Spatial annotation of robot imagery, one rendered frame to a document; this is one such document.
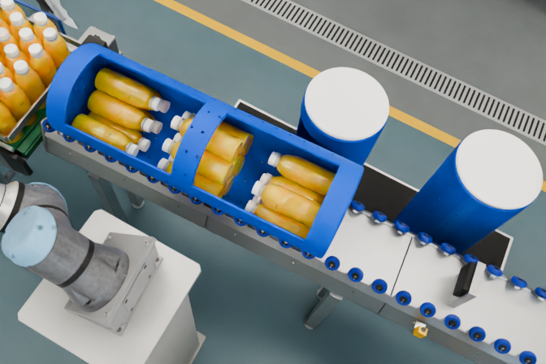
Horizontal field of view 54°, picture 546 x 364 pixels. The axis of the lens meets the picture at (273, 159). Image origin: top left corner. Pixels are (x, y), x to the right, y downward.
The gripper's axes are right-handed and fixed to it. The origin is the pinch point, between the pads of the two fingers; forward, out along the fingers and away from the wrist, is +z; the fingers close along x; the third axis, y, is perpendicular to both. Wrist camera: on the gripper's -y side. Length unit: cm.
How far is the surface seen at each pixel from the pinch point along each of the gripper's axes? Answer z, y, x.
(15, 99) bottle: 4, -53, -37
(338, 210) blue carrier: 70, 24, -20
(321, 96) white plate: 80, -18, 6
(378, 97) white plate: 95, -10, 14
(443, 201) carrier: 124, 9, -7
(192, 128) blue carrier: 37.8, -6.4, -18.7
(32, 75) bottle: 6, -56, -29
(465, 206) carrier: 123, 19, -5
